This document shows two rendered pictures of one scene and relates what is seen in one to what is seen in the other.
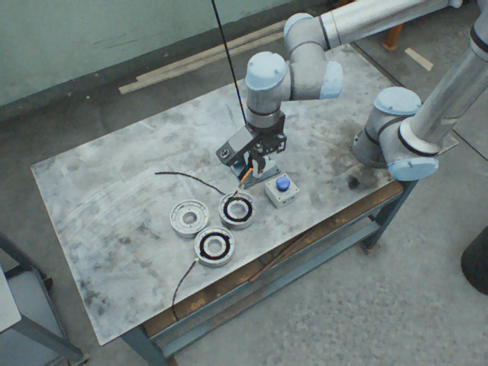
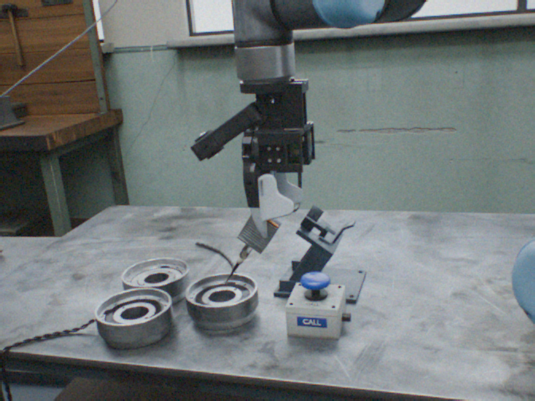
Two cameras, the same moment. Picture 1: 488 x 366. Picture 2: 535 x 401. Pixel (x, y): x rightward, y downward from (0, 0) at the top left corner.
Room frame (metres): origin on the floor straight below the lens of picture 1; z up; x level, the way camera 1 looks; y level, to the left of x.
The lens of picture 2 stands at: (0.13, -0.59, 1.21)
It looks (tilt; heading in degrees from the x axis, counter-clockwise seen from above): 18 degrees down; 49
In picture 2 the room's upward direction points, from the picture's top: 4 degrees counter-clockwise
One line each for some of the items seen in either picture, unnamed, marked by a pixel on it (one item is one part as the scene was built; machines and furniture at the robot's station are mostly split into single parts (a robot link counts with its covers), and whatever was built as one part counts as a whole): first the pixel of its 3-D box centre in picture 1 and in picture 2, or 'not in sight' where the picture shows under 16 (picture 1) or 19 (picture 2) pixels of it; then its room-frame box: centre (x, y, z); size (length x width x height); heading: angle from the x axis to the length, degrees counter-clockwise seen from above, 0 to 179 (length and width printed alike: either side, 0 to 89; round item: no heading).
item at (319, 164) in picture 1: (250, 155); (338, 276); (0.76, -0.02, 0.79); 1.20 x 0.60 x 0.02; 122
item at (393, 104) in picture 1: (393, 115); not in sight; (0.79, -0.41, 0.97); 0.13 x 0.12 x 0.14; 6
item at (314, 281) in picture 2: (282, 186); (315, 292); (0.62, -0.11, 0.85); 0.04 x 0.04 x 0.05
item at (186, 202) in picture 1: (189, 219); (157, 282); (0.52, 0.14, 0.82); 0.10 x 0.10 x 0.04
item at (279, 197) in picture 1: (283, 189); (320, 309); (0.62, -0.11, 0.82); 0.08 x 0.07 x 0.05; 122
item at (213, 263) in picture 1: (215, 247); (135, 318); (0.44, 0.07, 0.82); 0.10 x 0.10 x 0.04
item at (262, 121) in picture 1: (262, 110); (266, 64); (0.62, -0.04, 1.15); 0.08 x 0.08 x 0.05
